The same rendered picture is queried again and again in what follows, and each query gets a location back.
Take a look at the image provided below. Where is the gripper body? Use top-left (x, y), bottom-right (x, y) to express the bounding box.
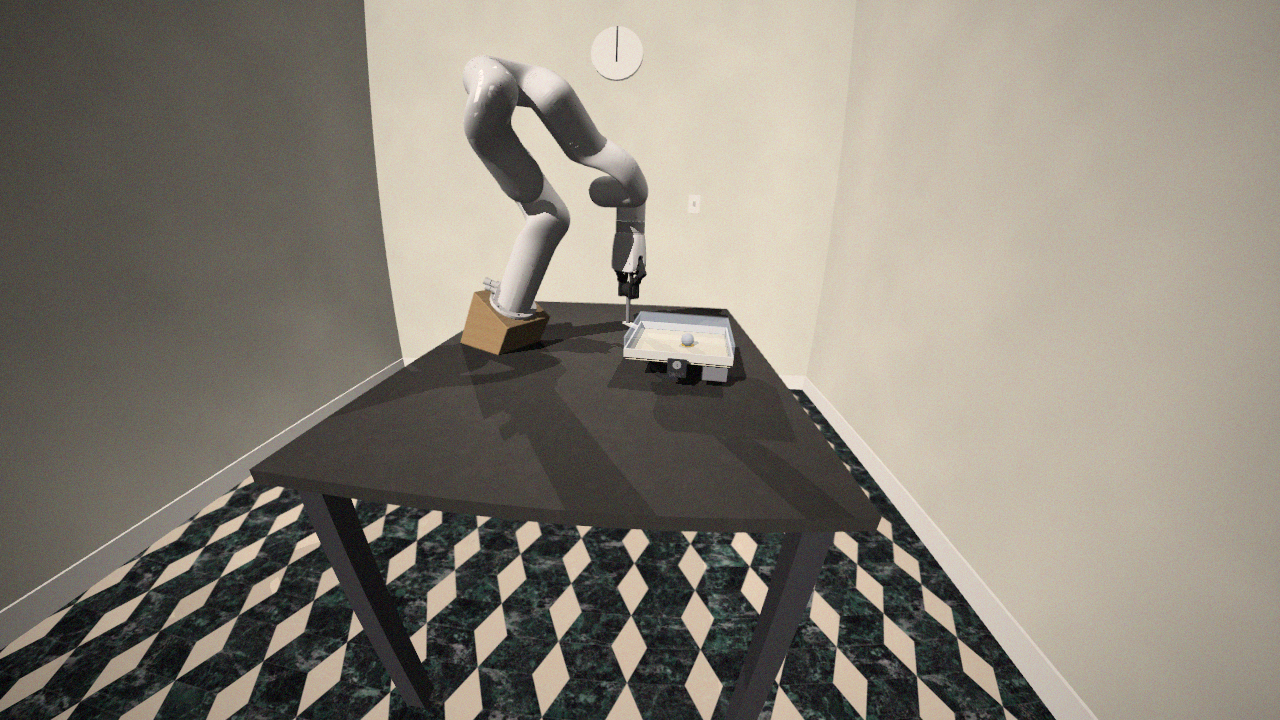
top-left (612, 232), bottom-right (646, 273)

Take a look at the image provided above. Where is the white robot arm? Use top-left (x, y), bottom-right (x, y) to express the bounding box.
top-left (463, 55), bottom-right (648, 320)

